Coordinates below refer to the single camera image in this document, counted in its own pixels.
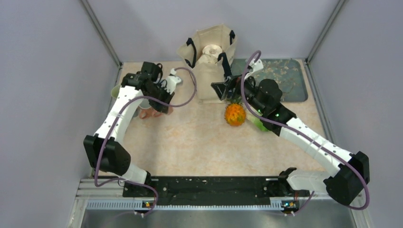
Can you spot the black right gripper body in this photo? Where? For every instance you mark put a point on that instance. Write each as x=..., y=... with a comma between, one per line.
x=249, y=91

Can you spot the salmon pink mug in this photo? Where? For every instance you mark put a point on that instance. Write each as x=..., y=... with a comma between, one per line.
x=148, y=113

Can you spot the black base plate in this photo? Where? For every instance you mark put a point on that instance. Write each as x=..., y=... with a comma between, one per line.
x=214, y=190

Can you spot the cream item inside bag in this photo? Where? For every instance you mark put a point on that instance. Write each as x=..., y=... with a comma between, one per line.
x=210, y=54

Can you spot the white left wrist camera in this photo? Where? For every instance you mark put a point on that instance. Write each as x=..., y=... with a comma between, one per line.
x=172, y=81

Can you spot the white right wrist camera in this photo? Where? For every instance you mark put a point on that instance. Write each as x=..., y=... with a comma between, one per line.
x=254, y=68

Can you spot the orange toy pineapple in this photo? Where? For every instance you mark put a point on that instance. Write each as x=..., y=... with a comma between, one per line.
x=235, y=114

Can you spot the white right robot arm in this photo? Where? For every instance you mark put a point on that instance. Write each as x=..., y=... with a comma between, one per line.
x=346, y=174

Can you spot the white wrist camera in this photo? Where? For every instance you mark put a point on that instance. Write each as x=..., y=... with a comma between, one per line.
x=172, y=81
x=254, y=68

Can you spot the green toy lettuce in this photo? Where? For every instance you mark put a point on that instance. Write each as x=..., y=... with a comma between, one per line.
x=256, y=122

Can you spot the cream canvas tote bag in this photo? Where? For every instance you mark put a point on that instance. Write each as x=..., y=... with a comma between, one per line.
x=207, y=73

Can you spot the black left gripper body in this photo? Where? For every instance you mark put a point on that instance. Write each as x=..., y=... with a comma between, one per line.
x=159, y=93

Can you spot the teal floral tray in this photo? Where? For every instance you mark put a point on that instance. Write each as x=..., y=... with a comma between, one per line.
x=288, y=74

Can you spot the pale green mug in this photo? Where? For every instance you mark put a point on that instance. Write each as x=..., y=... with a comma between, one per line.
x=115, y=91

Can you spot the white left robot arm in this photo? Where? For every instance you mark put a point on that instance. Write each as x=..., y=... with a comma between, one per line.
x=104, y=148

